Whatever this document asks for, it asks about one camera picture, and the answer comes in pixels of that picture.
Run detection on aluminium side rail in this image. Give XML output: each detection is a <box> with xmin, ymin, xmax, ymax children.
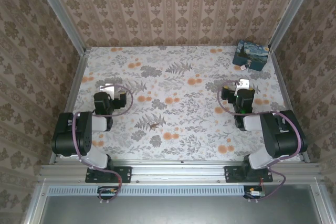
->
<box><xmin>270</xmin><ymin>49</ymin><xmax>310</xmax><ymax>163</ymax></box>
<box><xmin>49</xmin><ymin>49</ymin><xmax>91</xmax><ymax>164</ymax></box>

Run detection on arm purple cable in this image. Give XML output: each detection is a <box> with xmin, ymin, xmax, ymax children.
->
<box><xmin>217</xmin><ymin>79</ymin><xmax>302</xmax><ymax>204</ymax></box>
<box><xmin>72</xmin><ymin>84</ymin><xmax>134</xmax><ymax>204</ymax></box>

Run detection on grey metal sheet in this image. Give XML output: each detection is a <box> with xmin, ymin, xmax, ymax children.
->
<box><xmin>39</xmin><ymin>195</ymin><xmax>322</xmax><ymax>224</ymax></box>

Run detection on blue starry night box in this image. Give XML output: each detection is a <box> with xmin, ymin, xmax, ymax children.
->
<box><xmin>232</xmin><ymin>39</ymin><xmax>271</xmax><ymax>72</ymax></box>

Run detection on aluminium frame post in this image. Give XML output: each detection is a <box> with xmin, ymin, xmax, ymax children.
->
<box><xmin>30</xmin><ymin>0</ymin><xmax>87</xmax><ymax>54</ymax></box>
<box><xmin>269</xmin><ymin>0</ymin><xmax>320</xmax><ymax>51</ymax></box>

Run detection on floral table cloth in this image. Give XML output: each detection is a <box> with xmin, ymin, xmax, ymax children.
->
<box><xmin>60</xmin><ymin>46</ymin><xmax>301</xmax><ymax>162</ymax></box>

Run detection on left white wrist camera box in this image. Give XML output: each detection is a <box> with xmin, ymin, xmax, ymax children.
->
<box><xmin>99</xmin><ymin>83</ymin><xmax>116</xmax><ymax>98</ymax></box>

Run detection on small connector board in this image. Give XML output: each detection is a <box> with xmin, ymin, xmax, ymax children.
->
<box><xmin>97</xmin><ymin>186</ymin><xmax>119</xmax><ymax>200</ymax></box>
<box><xmin>244</xmin><ymin>186</ymin><xmax>266</xmax><ymax>200</ymax></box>

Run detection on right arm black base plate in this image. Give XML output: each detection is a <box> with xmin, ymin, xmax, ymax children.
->
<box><xmin>224</xmin><ymin>165</ymin><xmax>274</xmax><ymax>184</ymax></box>

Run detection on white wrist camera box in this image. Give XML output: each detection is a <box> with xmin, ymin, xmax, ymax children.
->
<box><xmin>99</xmin><ymin>83</ymin><xmax>116</xmax><ymax>98</ymax></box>
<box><xmin>236</xmin><ymin>78</ymin><xmax>250</xmax><ymax>90</ymax></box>

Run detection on grey slotted cable duct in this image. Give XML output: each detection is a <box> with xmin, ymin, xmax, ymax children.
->
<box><xmin>48</xmin><ymin>185</ymin><xmax>246</xmax><ymax>196</ymax></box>

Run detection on aluminium lower frame bar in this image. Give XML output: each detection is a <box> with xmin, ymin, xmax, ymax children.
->
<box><xmin>22</xmin><ymin>182</ymin><xmax>49</xmax><ymax>224</ymax></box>
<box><xmin>310</xmin><ymin>182</ymin><xmax>335</xmax><ymax>224</ymax></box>

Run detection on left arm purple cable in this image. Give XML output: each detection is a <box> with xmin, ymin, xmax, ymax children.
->
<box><xmin>72</xmin><ymin>84</ymin><xmax>134</xmax><ymax>204</ymax></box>

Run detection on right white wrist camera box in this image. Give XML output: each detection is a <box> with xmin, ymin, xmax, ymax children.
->
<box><xmin>236</xmin><ymin>78</ymin><xmax>250</xmax><ymax>90</ymax></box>

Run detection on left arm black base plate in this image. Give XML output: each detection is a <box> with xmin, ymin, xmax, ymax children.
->
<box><xmin>85</xmin><ymin>165</ymin><xmax>132</xmax><ymax>184</ymax></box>

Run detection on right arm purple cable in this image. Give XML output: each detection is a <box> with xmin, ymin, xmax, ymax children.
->
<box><xmin>217</xmin><ymin>79</ymin><xmax>302</xmax><ymax>204</ymax></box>

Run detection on aluminium cross rail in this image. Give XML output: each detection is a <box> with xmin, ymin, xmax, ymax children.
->
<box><xmin>38</xmin><ymin>161</ymin><xmax>322</xmax><ymax>183</ymax></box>

